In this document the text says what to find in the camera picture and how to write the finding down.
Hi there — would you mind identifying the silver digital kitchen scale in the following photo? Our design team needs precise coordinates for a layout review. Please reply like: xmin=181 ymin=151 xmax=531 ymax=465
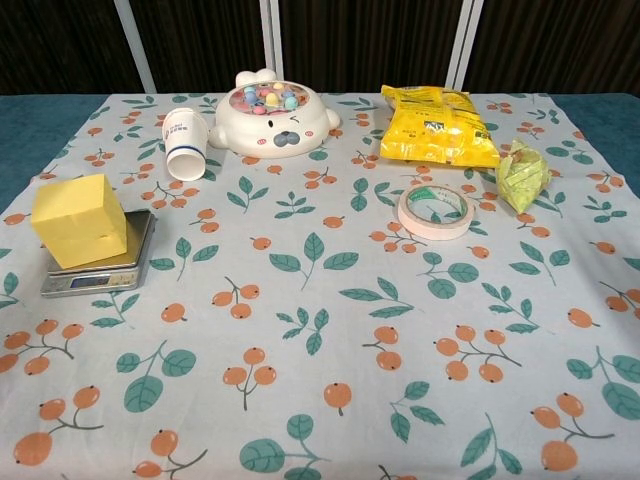
xmin=39 ymin=208 xmax=154 ymax=300

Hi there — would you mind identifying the yellow foam cube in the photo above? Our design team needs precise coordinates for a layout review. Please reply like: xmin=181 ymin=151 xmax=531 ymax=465
xmin=30 ymin=173 xmax=129 ymax=271

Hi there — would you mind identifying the floral fruit print tablecloth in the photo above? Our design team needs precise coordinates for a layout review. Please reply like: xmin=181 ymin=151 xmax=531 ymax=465
xmin=0 ymin=91 xmax=640 ymax=480

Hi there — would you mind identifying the pink tape roll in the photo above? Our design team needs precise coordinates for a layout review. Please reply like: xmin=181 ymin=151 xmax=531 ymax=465
xmin=397 ymin=184 xmax=472 ymax=242

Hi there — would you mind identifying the white seal fishing toy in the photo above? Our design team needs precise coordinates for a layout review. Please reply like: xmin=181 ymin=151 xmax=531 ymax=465
xmin=208 ymin=70 xmax=342 ymax=159

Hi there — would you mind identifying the yellow snack bag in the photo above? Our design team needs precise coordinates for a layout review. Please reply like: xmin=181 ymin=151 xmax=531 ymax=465
xmin=379 ymin=84 xmax=501 ymax=170

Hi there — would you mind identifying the white paper cup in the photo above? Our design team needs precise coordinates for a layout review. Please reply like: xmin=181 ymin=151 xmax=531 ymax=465
xmin=163 ymin=107 xmax=210 ymax=182

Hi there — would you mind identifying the small green snack packet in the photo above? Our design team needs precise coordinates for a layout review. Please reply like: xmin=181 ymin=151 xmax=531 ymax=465
xmin=495 ymin=138 xmax=553 ymax=216

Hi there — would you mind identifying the teal table cover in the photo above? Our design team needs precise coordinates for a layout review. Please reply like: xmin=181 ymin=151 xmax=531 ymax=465
xmin=0 ymin=92 xmax=111 ymax=216

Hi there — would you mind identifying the white partition frame post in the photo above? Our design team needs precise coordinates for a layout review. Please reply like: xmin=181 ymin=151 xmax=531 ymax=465
xmin=447 ymin=0 xmax=484 ymax=93
xmin=259 ymin=0 xmax=286 ymax=82
xmin=112 ymin=0 xmax=160 ymax=93

